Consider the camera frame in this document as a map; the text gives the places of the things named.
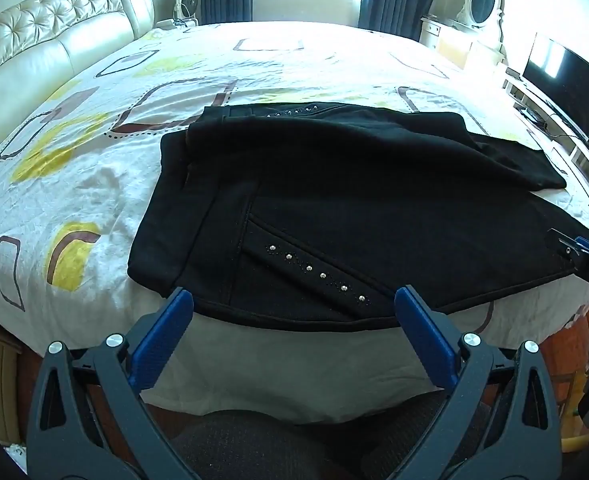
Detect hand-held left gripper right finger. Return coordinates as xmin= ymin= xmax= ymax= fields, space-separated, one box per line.
xmin=394 ymin=285 xmax=557 ymax=480

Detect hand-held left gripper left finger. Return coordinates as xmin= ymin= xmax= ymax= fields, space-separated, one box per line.
xmin=27 ymin=287 xmax=212 ymax=480

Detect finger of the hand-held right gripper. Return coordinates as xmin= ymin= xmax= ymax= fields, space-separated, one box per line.
xmin=547 ymin=228 xmax=589 ymax=263

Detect black studded pants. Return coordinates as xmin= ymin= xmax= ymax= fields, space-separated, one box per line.
xmin=127 ymin=102 xmax=589 ymax=333

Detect white television stand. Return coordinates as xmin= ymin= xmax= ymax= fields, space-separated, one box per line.
xmin=501 ymin=67 xmax=589 ymax=206

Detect black flat television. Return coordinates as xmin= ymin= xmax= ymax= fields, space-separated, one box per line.
xmin=521 ymin=32 xmax=589 ymax=141

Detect patterned white bed sheet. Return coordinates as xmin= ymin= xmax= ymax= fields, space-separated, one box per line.
xmin=0 ymin=21 xmax=589 ymax=426

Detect cream dressing table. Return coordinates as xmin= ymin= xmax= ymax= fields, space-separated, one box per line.
xmin=421 ymin=15 xmax=507 ymax=68

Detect cream tufted leather headboard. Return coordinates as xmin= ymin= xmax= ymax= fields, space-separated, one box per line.
xmin=0 ymin=0 xmax=155 ymax=171

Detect white fan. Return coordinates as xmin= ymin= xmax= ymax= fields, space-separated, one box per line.
xmin=175 ymin=0 xmax=198 ymax=26

